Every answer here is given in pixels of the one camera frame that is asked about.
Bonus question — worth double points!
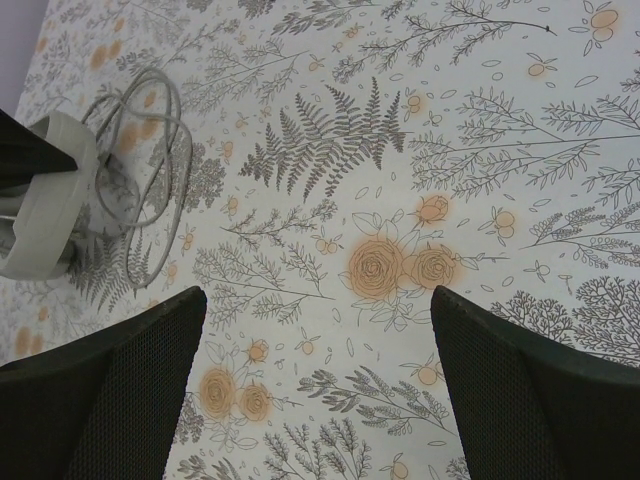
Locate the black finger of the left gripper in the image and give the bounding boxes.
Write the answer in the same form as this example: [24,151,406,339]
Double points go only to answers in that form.
[1,111,77,175]

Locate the floral table mat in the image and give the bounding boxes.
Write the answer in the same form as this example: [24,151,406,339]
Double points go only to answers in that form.
[1,1,639,479]

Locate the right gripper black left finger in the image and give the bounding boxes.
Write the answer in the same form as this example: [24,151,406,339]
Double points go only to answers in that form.
[1,287,207,479]

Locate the grey headphone cable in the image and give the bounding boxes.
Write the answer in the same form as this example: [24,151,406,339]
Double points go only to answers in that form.
[79,67,195,288]

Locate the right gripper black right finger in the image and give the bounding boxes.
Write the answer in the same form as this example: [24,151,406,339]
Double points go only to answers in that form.
[431,286,639,479]

